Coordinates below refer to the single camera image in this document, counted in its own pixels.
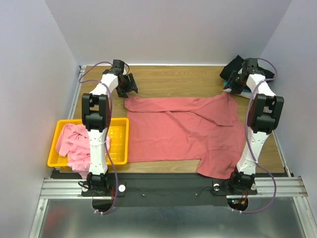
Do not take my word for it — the red t shirt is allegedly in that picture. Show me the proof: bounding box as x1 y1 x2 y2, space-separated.
124 93 245 179

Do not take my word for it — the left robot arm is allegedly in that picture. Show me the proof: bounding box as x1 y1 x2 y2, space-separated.
81 59 138 195

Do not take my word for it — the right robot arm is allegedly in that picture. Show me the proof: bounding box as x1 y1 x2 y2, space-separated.
223 58 284 193

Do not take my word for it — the black folded t shirt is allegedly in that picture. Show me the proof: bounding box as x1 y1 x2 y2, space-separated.
219 55 275 81

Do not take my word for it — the white folded t shirt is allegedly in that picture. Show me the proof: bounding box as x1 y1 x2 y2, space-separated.
223 87 252 99

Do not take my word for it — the teal folded t shirt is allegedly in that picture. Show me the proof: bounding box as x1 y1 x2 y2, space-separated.
223 81 252 99

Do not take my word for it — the yellow plastic basket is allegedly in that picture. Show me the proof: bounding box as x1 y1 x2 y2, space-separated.
47 118 129 168

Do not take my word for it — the light pink t shirt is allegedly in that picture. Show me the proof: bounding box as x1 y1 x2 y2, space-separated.
56 123 109 179

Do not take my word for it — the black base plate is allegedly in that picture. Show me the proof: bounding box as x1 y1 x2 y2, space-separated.
79 174 257 210

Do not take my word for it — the aluminium frame rail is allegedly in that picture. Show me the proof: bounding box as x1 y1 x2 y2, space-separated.
39 177 95 199

